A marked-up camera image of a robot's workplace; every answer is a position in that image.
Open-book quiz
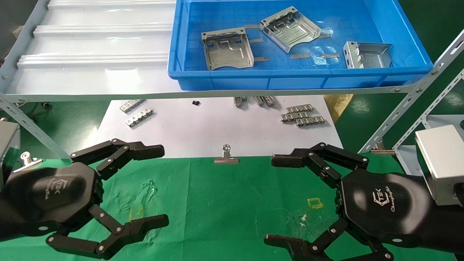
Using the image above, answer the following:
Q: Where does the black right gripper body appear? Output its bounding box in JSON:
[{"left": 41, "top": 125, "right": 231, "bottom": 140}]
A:
[{"left": 339, "top": 170, "right": 441, "bottom": 247}]

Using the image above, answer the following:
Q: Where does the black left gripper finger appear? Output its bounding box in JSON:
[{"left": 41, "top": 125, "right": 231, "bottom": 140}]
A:
[
  {"left": 46, "top": 204, "right": 170, "bottom": 260},
  {"left": 70, "top": 138, "right": 165, "bottom": 181}
]

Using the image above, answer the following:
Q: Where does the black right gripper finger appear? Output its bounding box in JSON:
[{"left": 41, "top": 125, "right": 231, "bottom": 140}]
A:
[
  {"left": 271, "top": 142, "right": 370, "bottom": 189},
  {"left": 264, "top": 217, "right": 394, "bottom": 261}
]

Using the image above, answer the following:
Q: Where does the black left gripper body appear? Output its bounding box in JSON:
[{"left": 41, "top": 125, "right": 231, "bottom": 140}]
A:
[{"left": 4, "top": 162, "right": 104, "bottom": 237}]

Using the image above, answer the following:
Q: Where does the grey sheet metal bracket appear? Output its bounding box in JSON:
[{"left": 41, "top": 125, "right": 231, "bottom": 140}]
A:
[
  {"left": 343, "top": 41, "right": 393, "bottom": 69},
  {"left": 201, "top": 28, "right": 255, "bottom": 71},
  {"left": 260, "top": 6, "right": 322, "bottom": 54}
]

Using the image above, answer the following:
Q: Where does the white paper sheet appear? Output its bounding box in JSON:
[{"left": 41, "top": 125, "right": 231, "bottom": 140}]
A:
[{"left": 92, "top": 95, "right": 344, "bottom": 159}]

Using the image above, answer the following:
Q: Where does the green table cloth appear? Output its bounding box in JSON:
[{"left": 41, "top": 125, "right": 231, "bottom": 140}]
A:
[{"left": 0, "top": 156, "right": 464, "bottom": 261}]

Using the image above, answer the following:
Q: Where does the grey perforated angle bar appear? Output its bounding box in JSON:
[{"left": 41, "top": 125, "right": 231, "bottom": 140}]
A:
[
  {"left": 393, "top": 71, "right": 464, "bottom": 150},
  {"left": 0, "top": 95, "right": 70, "bottom": 160},
  {"left": 358, "top": 31, "right": 464, "bottom": 153}
]

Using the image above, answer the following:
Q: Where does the brown woven bag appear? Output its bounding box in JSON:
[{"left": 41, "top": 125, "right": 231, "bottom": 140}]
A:
[{"left": 324, "top": 94, "right": 354, "bottom": 124}]

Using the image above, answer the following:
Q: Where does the white corrugated shelf panel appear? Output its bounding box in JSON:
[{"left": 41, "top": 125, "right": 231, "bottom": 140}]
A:
[{"left": 7, "top": 0, "right": 182, "bottom": 95}]

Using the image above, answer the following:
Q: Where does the blue plastic bin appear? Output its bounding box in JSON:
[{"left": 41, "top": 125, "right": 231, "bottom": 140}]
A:
[{"left": 167, "top": 0, "right": 434, "bottom": 91}]

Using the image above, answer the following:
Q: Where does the clear plastic film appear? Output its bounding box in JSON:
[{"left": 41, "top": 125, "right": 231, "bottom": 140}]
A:
[{"left": 308, "top": 27, "right": 343, "bottom": 66}]

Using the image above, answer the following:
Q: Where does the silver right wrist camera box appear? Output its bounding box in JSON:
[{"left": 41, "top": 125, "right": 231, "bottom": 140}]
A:
[{"left": 415, "top": 125, "right": 464, "bottom": 206}]

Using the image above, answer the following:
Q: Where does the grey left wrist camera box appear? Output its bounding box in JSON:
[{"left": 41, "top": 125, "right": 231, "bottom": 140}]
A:
[{"left": 0, "top": 121, "right": 21, "bottom": 182}]

